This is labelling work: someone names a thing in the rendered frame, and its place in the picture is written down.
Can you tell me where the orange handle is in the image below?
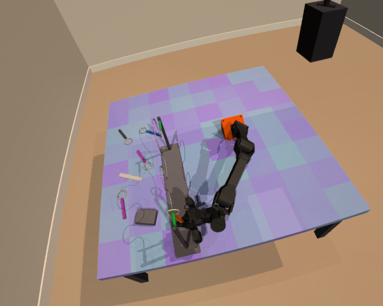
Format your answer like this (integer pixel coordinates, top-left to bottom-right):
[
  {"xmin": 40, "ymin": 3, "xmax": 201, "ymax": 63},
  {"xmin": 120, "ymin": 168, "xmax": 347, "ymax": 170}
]
[{"xmin": 165, "ymin": 208, "xmax": 184, "ymax": 223}]

